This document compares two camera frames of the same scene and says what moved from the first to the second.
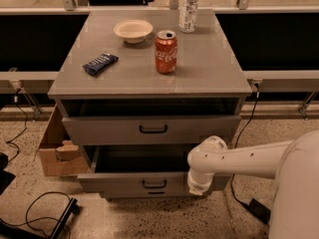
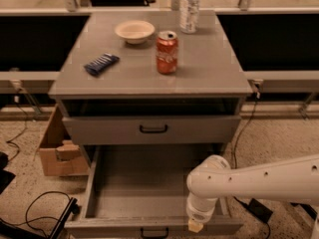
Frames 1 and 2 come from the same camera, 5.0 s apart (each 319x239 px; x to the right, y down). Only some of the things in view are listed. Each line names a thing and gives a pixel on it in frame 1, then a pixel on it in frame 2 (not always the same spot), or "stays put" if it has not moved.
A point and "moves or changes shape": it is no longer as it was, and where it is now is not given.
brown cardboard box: x=59 y=156 stays put
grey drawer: x=139 y=170 moves or changes shape
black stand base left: x=8 y=231 stays put
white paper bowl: x=133 y=31 stays put
